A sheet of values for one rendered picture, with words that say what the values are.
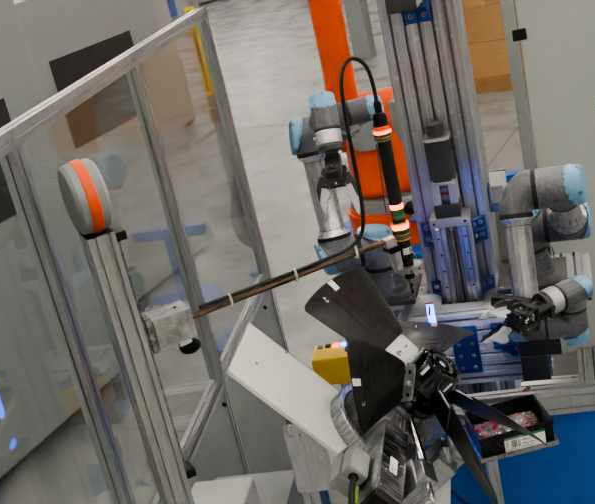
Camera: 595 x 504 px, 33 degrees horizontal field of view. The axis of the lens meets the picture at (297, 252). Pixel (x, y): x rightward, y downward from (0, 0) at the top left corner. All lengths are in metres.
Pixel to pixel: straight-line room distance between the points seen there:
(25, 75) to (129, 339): 3.28
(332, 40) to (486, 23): 4.18
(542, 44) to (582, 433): 1.69
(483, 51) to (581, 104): 6.41
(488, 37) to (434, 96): 7.24
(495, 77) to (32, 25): 5.65
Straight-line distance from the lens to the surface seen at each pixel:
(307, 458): 2.58
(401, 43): 3.34
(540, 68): 4.20
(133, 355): 2.22
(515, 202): 2.89
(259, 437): 3.59
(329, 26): 6.55
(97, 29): 6.70
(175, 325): 2.24
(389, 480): 2.30
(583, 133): 4.28
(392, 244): 2.45
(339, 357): 2.99
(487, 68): 10.66
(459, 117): 3.38
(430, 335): 2.75
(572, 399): 3.08
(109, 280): 2.16
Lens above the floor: 2.39
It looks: 20 degrees down
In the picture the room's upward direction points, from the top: 13 degrees counter-clockwise
